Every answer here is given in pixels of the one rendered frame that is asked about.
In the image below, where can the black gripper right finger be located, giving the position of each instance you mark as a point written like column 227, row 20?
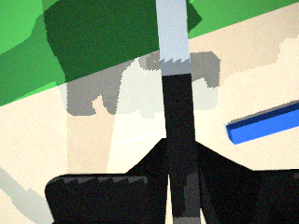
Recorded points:
column 231, row 193

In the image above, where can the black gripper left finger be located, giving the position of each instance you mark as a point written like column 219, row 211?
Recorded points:
column 139, row 195

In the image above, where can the blue putter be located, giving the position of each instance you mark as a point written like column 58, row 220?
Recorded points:
column 276, row 121

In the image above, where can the green putting mat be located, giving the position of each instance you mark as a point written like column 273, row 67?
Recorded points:
column 46, row 43

